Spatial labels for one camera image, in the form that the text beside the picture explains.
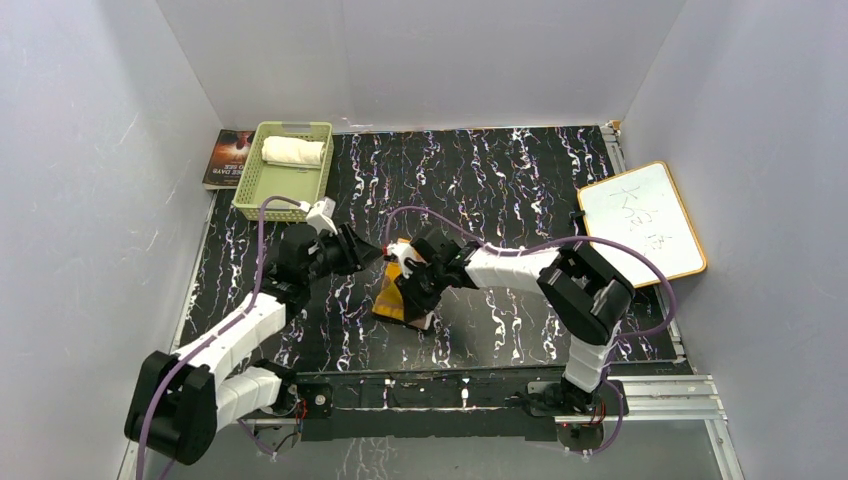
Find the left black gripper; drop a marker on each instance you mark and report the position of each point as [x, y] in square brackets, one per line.
[357, 256]

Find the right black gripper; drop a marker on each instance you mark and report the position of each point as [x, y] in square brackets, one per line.
[415, 304]

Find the brown and yellow cloth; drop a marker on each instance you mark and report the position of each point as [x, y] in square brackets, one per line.
[388, 304]

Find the light green plastic basket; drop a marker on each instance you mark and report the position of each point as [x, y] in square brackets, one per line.
[301, 183]

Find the white terry towel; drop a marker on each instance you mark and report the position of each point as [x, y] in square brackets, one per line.
[292, 152]

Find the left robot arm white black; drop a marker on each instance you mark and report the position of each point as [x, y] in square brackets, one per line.
[218, 358]

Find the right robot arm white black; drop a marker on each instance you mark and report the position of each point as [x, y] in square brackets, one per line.
[588, 295]

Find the dark cover paperback book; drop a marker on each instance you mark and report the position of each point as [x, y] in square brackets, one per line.
[228, 159]

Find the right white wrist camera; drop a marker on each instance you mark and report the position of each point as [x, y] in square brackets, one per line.
[401, 252]

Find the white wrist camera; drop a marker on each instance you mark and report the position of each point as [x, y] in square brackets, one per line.
[401, 252]
[319, 216]

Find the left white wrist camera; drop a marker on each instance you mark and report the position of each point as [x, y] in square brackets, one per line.
[319, 216]

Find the whiteboard with wooden frame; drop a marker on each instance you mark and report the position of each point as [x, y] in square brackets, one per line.
[642, 210]

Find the aluminium frame rail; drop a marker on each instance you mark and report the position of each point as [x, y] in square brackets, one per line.
[503, 402]

